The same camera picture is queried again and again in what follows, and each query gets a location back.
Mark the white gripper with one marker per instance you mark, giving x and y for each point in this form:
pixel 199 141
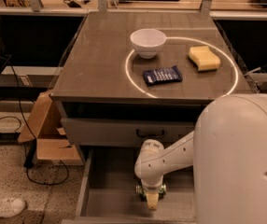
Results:
pixel 151 188

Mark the green soda can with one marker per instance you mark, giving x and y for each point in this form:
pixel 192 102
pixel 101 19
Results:
pixel 142 194

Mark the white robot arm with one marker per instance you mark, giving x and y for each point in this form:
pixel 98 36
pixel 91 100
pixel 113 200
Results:
pixel 228 153

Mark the open grey middle drawer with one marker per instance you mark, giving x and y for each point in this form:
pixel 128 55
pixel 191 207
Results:
pixel 108 193

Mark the closed grey top drawer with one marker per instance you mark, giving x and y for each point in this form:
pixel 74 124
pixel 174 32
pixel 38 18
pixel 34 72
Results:
pixel 121 133

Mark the grey drawer cabinet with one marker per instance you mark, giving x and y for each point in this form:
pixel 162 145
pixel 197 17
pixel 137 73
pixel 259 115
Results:
pixel 103 75

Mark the brown cardboard box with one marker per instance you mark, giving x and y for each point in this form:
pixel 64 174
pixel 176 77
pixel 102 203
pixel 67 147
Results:
pixel 44 126

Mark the blue snack packet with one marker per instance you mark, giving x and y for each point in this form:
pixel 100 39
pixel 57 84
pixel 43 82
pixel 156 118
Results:
pixel 162 75

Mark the white sneaker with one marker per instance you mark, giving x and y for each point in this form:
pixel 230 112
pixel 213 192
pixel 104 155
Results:
pixel 10 207

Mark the yellow sponge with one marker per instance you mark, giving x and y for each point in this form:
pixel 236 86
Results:
pixel 204 58

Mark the white bowl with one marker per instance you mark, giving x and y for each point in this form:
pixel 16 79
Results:
pixel 147 43

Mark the black drawer handle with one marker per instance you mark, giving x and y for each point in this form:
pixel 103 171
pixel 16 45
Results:
pixel 149 135

